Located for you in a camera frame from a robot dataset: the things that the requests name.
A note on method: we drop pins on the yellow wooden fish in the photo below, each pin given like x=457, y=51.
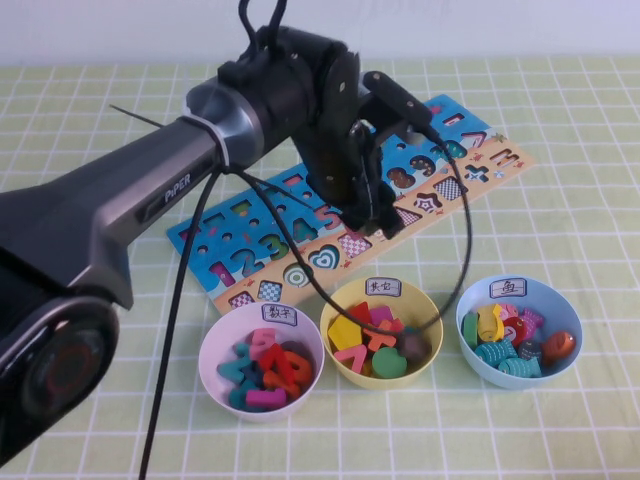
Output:
x=490, y=325

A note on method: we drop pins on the yellow pentagon piece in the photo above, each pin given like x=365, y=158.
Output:
x=345, y=336

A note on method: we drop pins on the orange wooden fish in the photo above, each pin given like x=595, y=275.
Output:
x=559, y=346

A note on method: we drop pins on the magenta square piece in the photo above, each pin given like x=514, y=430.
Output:
x=381, y=315

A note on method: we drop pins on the pink wooden fish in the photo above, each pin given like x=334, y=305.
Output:
x=510, y=312

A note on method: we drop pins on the white handwritten paper label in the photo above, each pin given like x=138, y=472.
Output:
x=280, y=315
x=508, y=288
x=384, y=288

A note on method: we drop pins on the dark blue wooden fish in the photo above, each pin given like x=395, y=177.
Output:
x=529, y=350

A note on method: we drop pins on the light blue plastic bowl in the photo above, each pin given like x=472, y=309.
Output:
x=560, y=310

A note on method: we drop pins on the teal wooden fish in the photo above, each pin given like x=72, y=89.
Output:
x=520, y=368
x=492, y=352

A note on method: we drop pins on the white zip tie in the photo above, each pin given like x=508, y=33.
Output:
x=216, y=142

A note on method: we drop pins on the blue number shape puzzle board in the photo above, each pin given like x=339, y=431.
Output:
x=515, y=165

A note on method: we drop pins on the pink plastic bowl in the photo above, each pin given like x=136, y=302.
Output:
x=220, y=330

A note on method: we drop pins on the teal number piece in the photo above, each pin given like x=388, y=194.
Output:
x=230, y=367
x=237, y=397

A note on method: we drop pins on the orange number piece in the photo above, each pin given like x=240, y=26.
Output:
x=300, y=370

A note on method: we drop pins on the red wooden fish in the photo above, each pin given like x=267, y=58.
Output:
x=515, y=332

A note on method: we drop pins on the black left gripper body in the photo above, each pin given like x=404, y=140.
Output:
x=335, y=125

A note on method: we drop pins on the green checked tablecloth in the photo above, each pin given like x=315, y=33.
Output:
x=550, y=425

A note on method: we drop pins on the green round piece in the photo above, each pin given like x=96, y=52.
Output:
x=389, y=364

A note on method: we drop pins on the magenta wooden fish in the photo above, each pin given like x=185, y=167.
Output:
x=531, y=322

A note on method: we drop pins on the green wooden fish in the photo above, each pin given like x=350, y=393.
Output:
x=469, y=330

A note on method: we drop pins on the brown rounded piece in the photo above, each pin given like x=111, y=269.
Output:
x=414, y=347

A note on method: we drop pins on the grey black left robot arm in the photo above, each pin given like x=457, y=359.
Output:
x=150, y=175

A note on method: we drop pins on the magenta number one piece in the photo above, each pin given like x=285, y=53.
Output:
x=265, y=398

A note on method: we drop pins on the red number four piece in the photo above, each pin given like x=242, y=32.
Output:
x=272, y=360

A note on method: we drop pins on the pink angle sign piece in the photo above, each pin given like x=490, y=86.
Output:
x=346, y=356

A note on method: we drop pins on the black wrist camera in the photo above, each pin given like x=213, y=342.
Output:
x=395, y=95

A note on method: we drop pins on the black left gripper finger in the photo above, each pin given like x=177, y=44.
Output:
x=364, y=175
x=387, y=205

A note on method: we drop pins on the yellow plastic bowl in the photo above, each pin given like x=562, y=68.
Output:
x=425, y=305

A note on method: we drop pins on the orange cross piece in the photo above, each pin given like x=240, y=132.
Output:
x=380, y=341

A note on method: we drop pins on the pink number five piece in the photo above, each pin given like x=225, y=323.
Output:
x=262, y=340

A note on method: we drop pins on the red triangle piece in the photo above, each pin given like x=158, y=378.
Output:
x=359, y=312

